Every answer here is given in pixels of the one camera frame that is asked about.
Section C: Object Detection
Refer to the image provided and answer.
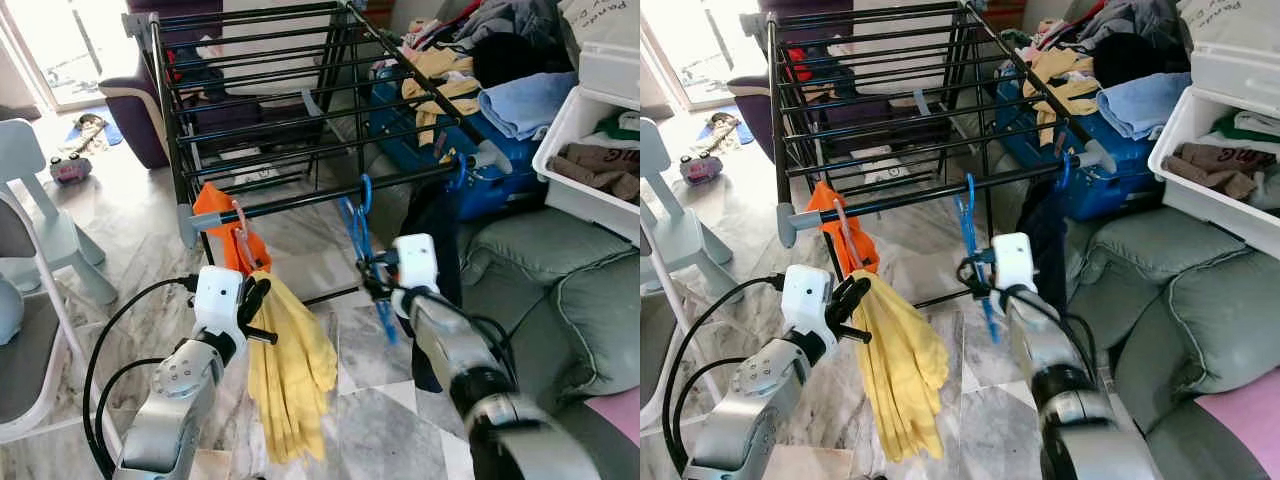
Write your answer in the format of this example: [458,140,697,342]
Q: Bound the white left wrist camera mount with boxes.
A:
[192,264,247,337]
[781,264,837,337]

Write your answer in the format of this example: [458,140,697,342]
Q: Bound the yellow shirt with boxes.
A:
[850,270,951,463]
[245,270,339,466]

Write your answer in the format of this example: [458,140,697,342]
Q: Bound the grey folding chair white frame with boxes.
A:
[640,285,673,431]
[0,185,91,446]

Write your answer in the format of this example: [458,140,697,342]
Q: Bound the black garment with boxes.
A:
[470,30,566,91]
[1092,32,1191,89]

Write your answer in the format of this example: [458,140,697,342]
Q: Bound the orange shirt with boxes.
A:
[805,180,881,276]
[192,182,273,276]

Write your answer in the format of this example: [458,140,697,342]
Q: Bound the black metal drying rack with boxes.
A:
[765,0,1116,311]
[120,0,511,311]

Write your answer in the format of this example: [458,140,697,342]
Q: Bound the pink cushion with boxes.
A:
[1195,385,1280,451]
[580,385,641,446]

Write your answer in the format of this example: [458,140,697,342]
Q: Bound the white laundry bin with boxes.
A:
[1148,85,1280,261]
[532,85,641,246]

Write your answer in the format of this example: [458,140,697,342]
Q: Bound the grey-green sofa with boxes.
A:
[455,205,641,480]
[1065,205,1280,480]

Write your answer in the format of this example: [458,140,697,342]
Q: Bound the blue-grey oval cushion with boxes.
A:
[0,275,26,346]

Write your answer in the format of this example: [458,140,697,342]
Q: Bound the glass balcony door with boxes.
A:
[640,0,761,111]
[0,0,131,111]

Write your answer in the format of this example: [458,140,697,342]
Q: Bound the long black left arm cable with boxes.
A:
[83,275,196,479]
[663,275,786,476]

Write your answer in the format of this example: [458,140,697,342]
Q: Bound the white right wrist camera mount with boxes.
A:
[991,231,1035,297]
[394,232,442,302]

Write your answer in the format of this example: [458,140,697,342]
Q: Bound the short black left arm cable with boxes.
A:
[97,355,169,451]
[680,355,759,451]

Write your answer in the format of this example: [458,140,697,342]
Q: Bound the mustard yellow garment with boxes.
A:
[1020,45,1101,141]
[400,45,481,141]

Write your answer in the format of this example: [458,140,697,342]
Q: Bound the dark navy garment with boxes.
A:
[1015,175,1071,301]
[405,175,466,393]

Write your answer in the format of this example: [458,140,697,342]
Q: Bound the brown folded clothes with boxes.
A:
[548,143,641,201]
[1165,143,1266,201]

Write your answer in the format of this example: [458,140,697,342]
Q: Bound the big blue bag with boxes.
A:
[370,65,546,221]
[995,65,1161,221]

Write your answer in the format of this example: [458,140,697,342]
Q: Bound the light blue kid chair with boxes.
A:
[0,118,119,306]
[640,118,746,306]

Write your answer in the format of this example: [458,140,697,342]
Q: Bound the purple armchair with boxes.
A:
[727,0,801,161]
[100,0,201,169]

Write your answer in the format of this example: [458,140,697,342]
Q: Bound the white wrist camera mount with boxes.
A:
[991,231,1035,297]
[394,232,442,302]
[781,264,837,337]
[192,264,247,337]

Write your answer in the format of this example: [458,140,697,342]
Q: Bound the white plastic storage box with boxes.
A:
[1190,42,1280,101]
[578,40,641,101]

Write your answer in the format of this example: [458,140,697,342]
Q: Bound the light blue towel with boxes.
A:
[1097,70,1196,141]
[478,70,581,141]

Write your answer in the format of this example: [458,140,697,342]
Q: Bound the pink hanger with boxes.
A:
[230,198,257,271]
[835,198,862,266]

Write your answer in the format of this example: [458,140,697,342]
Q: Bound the small toy car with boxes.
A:
[680,150,723,186]
[48,150,96,186]

